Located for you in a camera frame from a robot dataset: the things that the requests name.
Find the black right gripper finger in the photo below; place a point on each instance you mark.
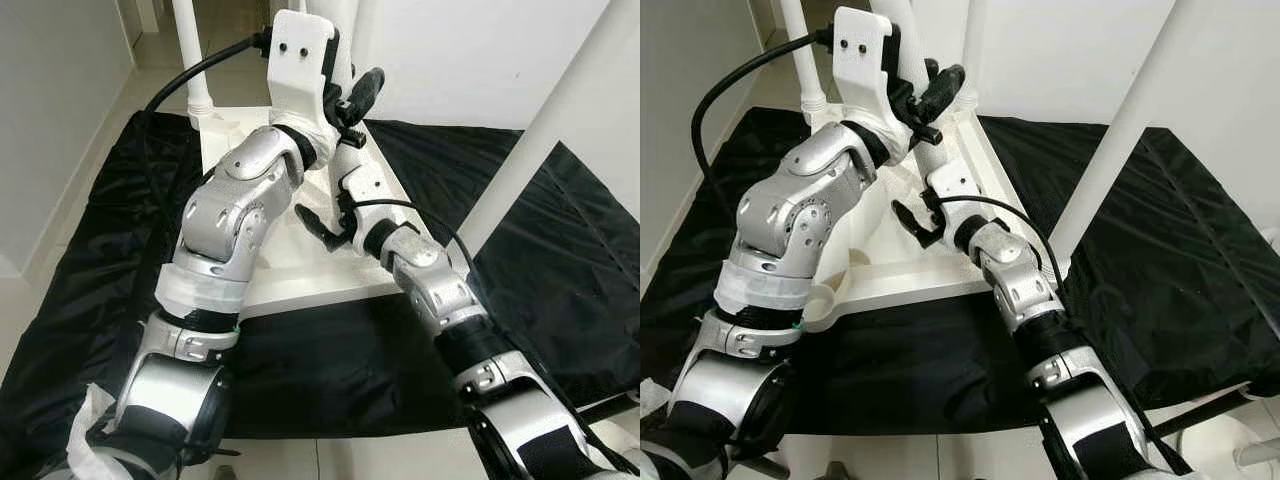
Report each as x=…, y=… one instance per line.
x=322, y=232
x=915, y=228

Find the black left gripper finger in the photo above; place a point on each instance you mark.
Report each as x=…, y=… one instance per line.
x=942, y=92
x=368, y=92

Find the white plastic children table top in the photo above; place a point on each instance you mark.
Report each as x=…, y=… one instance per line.
x=300, y=270
x=900, y=270

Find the black fabric table cover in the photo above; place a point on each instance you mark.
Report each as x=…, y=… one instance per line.
x=1180, y=280
x=560, y=300

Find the white crumpled plastic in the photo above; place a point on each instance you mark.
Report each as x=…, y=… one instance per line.
x=85, y=420

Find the black metal table leg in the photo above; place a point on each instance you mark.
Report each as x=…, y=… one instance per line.
x=1200, y=415

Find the white standing fan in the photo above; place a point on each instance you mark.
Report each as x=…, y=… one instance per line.
x=1260, y=452

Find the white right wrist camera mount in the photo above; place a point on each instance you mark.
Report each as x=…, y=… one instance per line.
x=955, y=185
x=365, y=190

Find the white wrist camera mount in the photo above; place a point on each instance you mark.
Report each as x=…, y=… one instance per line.
x=300, y=60
x=860, y=60
x=955, y=185
x=365, y=190

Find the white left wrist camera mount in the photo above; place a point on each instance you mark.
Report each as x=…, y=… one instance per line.
x=860, y=60
x=300, y=60

